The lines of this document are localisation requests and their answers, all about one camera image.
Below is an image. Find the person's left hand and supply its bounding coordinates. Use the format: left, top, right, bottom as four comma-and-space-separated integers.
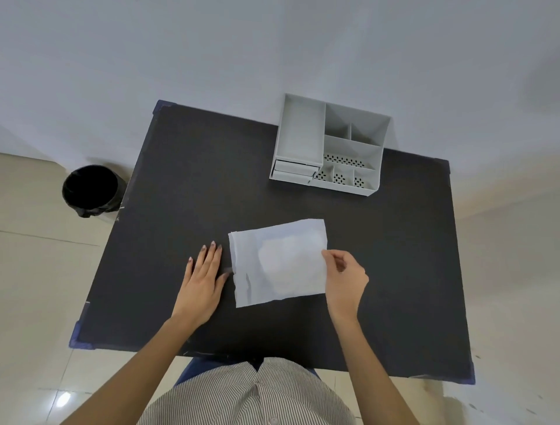
171, 241, 233, 328

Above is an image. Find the person's right hand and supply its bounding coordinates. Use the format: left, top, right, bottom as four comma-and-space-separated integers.
321, 248, 371, 324

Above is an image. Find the white cloth sheet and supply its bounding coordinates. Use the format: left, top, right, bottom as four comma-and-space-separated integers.
228, 218, 328, 309

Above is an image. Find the person's right forearm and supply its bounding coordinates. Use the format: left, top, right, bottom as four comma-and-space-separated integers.
328, 316, 421, 425

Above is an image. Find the person's left forearm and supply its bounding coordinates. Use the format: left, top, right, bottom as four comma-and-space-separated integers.
60, 314, 198, 425

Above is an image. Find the striped shirt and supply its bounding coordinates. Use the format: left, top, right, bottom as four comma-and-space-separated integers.
137, 357, 356, 425

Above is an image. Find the grey plastic desk organizer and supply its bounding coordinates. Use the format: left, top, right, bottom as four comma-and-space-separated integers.
269, 93, 392, 198

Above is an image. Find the black trash bin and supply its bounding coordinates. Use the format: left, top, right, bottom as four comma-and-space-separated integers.
62, 165, 129, 219

